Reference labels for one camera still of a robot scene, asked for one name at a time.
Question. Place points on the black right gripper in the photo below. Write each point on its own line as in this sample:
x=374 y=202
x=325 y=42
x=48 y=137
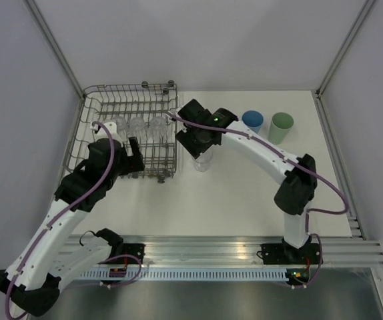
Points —
x=183 y=137

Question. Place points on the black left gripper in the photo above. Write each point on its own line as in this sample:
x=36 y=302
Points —
x=133 y=163

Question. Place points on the clear glass cup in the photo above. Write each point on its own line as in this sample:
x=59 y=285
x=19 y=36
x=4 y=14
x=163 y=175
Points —
x=137 y=127
x=121 y=127
x=202 y=163
x=158 y=129

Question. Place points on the blue plastic cup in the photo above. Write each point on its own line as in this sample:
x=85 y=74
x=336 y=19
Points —
x=253 y=120

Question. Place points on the green plastic cup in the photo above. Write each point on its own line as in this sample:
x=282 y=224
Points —
x=280 y=126

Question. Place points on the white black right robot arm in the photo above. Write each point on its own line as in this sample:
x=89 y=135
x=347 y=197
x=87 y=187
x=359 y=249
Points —
x=294 y=175

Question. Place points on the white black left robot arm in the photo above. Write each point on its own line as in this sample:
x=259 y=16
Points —
x=34 y=281

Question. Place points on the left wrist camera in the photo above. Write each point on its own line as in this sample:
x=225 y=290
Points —
x=104 y=130

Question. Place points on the grey wire dish rack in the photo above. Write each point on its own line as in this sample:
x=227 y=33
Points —
x=147 y=100

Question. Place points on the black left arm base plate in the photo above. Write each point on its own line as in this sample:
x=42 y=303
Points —
x=132 y=249

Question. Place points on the aluminium mounting rail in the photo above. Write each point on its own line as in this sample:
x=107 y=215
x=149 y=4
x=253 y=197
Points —
x=241 y=251

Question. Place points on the white slotted cable duct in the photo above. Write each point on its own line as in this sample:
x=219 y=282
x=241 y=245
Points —
x=185 y=274

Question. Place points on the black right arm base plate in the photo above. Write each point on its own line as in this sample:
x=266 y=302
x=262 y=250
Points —
x=280 y=254

